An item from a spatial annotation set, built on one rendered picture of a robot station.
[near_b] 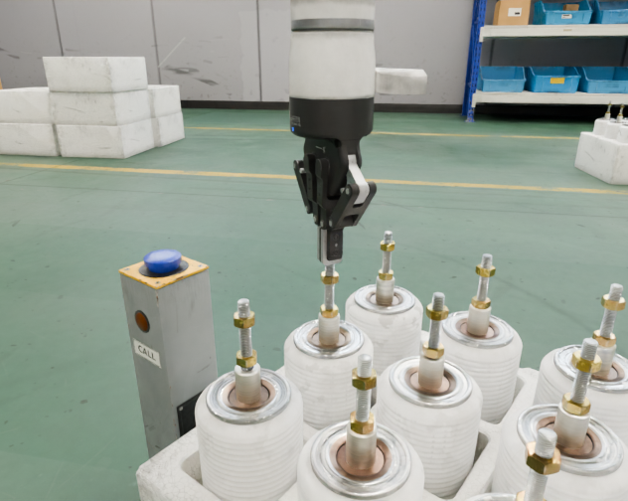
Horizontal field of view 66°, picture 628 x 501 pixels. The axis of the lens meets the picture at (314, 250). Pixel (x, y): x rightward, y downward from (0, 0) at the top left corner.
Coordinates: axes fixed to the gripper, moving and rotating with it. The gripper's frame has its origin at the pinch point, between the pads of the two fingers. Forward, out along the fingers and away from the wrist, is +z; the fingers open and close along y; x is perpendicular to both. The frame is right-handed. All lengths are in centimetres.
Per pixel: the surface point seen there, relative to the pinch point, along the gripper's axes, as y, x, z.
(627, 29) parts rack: -239, 392, -36
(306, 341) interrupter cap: -0.1, -2.6, 10.5
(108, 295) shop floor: -76, -20, 36
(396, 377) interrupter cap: 9.1, 2.5, 10.5
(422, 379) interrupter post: 11.0, 3.9, 10.0
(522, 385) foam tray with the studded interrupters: 7.6, 21.9, 18.9
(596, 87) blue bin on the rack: -249, 383, 9
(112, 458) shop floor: -20.7, -23.8, 35.9
